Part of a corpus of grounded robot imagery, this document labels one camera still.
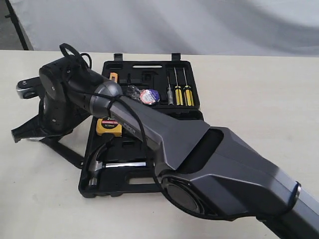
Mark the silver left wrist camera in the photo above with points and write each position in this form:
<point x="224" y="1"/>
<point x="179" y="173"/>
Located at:
<point x="28" y="88"/>

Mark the adjustable wrench with black handle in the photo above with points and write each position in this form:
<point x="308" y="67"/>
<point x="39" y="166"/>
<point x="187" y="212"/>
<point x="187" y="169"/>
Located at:
<point x="67" y="153"/>

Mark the orange utility knife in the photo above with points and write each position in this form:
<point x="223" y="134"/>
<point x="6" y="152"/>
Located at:
<point x="113" y="77"/>

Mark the PVC insulating tape roll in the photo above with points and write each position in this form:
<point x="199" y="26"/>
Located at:
<point x="145" y="96"/>

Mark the black plastic tool case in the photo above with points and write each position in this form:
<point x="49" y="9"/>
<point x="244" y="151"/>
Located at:
<point x="144" y="75"/>

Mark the claw hammer with black grip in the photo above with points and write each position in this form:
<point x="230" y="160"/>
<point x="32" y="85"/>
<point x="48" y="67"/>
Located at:
<point x="96" y="165"/>

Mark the yellow tape measure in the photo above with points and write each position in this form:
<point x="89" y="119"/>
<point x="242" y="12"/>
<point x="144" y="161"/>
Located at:
<point x="108" y="125"/>

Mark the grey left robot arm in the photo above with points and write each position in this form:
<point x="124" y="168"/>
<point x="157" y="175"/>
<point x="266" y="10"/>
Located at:
<point x="206" y="171"/>

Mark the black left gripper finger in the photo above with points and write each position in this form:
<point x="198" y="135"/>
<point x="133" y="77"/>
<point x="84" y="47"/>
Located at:
<point x="30" y="129"/>

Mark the yellow black screwdriver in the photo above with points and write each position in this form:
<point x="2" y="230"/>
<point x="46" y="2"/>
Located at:
<point x="178" y="94"/>
<point x="187" y="91"/>

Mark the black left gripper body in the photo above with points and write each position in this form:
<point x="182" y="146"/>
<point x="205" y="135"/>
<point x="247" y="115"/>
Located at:
<point x="54" y="116"/>

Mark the black stand pole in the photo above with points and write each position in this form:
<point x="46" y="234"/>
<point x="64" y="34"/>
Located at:
<point x="15" y="21"/>

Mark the clear handle test screwdriver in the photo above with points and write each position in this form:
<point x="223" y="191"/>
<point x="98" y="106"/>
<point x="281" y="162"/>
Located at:
<point x="169" y="92"/>

